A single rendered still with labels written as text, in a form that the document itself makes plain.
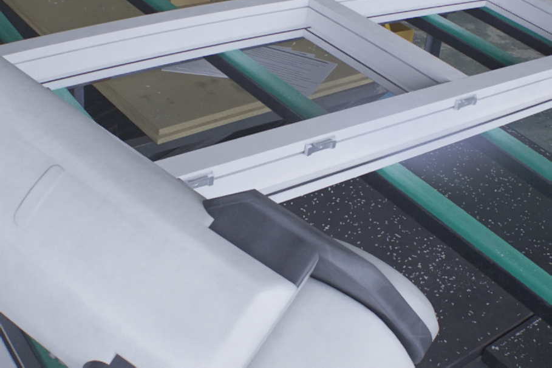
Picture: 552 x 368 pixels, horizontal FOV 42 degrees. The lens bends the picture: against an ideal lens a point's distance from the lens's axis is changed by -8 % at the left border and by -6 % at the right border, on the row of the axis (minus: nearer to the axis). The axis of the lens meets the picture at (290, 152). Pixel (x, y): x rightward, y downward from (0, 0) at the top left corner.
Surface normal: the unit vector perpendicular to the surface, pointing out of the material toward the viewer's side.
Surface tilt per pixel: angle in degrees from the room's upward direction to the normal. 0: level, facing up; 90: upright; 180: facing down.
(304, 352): 31
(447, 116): 90
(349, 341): 38
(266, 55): 0
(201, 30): 90
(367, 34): 90
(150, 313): 46
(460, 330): 0
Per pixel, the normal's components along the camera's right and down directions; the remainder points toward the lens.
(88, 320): -0.22, 0.06
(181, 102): 0.11, -0.84
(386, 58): -0.79, 0.24
